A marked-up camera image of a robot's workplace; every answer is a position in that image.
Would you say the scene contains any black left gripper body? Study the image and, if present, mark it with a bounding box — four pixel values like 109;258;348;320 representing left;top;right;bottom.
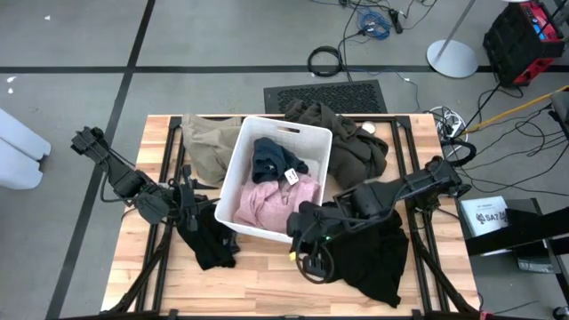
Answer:
171;164;201;233

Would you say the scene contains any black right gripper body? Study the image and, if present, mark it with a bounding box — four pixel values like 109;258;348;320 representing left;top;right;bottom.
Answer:
285;199;343;277

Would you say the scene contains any white plastic laundry basket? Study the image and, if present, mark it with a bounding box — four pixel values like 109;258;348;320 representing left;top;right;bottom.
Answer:
213;115;333;244

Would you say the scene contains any khaki garment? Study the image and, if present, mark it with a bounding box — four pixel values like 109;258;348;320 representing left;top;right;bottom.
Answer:
180;113;244;188

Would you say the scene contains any small black garment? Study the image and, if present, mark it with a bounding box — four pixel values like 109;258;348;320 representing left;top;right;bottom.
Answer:
175;193;241;271

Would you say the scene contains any pink garment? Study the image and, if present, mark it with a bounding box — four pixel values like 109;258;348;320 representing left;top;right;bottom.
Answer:
232;173;322;235

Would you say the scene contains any large black garment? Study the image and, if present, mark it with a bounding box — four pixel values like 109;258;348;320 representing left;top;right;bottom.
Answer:
319;202;410;309

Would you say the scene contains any navy garment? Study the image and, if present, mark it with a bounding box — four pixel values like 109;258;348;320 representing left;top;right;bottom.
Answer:
251;136;309;185

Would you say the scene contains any dark olive hoodie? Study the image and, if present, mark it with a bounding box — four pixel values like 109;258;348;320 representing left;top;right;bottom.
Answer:
284;98;389;190

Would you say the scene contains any black floor mat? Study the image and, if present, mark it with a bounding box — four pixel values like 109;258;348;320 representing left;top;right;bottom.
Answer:
263;79;389;115

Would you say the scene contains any white power strip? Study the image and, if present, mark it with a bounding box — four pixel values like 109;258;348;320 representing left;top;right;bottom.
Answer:
420;104;469;140

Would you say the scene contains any white printed box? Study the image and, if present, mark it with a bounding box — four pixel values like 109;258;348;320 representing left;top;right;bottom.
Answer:
459;195;510;237

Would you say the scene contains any white plastic panel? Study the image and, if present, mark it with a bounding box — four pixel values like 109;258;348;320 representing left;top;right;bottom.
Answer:
0;108;52;161
0;138;44;191

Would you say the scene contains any black side stand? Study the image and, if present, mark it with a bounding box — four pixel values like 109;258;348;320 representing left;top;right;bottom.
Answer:
464;197;569;268

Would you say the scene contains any grey round-base stand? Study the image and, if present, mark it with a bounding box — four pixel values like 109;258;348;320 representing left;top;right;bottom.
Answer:
425;0;480;79

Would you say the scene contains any black power adapter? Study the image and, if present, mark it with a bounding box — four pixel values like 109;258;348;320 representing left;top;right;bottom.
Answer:
389;8;405;35

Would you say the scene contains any red and black equipment case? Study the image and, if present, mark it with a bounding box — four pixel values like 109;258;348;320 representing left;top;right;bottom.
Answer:
482;0;566;88

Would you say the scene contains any coiled black cable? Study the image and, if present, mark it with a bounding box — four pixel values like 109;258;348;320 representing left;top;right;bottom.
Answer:
306;45;344;78

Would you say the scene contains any thick black cable loop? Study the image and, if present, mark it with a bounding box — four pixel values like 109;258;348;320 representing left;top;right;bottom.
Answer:
443;139;478;169

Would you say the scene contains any blue cable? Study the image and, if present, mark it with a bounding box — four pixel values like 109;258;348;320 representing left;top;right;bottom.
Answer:
355;8;392;41

